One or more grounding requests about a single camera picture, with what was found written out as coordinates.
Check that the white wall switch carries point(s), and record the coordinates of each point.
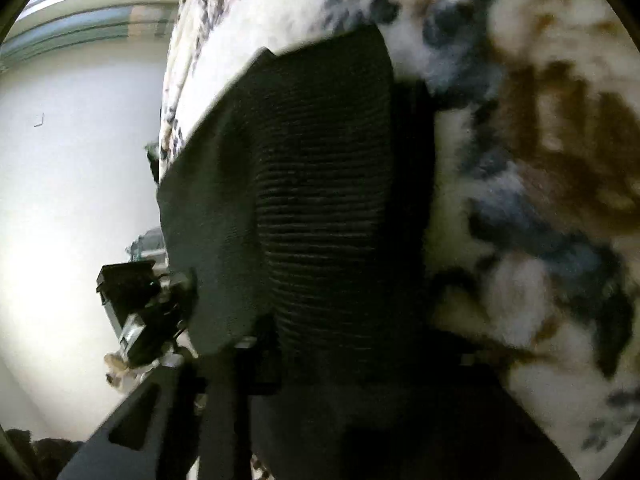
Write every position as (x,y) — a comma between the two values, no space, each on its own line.
(39,120)

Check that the floral blanket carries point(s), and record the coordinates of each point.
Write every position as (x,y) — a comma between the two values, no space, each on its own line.
(550,110)

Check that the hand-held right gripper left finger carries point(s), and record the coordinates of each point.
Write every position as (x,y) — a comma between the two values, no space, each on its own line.
(222,410)

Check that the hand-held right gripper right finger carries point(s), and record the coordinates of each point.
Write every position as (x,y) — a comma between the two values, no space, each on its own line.
(500,410)

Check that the teal curtain with orange band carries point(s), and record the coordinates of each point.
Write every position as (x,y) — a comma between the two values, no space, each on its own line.
(75,27)

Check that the dark striped sweater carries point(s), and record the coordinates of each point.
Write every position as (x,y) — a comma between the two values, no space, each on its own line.
(320,210)

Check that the teal storage rack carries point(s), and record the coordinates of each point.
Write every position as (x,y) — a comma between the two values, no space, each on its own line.
(147,245)

